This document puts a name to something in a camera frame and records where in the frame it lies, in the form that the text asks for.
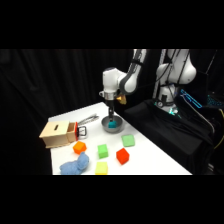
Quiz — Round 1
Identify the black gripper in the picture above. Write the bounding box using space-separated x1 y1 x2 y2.
105 98 118 123

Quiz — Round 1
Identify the grey bowl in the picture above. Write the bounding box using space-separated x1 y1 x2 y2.
100 116 126 134

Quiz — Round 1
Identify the bright green cube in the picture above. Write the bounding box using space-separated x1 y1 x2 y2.
97 144 110 159

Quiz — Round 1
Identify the red cube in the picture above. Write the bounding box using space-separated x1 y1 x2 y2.
115 147 130 166

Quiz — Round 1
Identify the orange cube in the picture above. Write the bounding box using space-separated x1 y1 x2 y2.
72 140 88 155

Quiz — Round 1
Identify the yellow cube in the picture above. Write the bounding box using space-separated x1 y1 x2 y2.
94 161 109 176

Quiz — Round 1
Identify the pale green flat block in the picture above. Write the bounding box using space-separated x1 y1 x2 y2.
120 134 136 148

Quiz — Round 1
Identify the black covered robot stand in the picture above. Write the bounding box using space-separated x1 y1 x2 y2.
119 99 215 175

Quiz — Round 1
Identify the wooden box with slot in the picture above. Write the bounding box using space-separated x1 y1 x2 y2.
38 121 77 149

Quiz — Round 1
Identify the blue cloth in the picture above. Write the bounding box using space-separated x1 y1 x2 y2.
59 151 91 176

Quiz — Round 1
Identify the black curtain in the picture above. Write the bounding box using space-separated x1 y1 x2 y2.
0 49 224 176

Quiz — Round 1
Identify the blue lit device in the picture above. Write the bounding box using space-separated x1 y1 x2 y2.
179 88 204 110

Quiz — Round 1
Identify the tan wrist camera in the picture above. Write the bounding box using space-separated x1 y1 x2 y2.
115 94 128 106

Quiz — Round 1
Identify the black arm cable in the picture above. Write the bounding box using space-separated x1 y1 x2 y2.
133 49 183 101

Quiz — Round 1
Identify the yellow cable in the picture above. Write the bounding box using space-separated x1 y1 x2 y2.
212 109 224 152

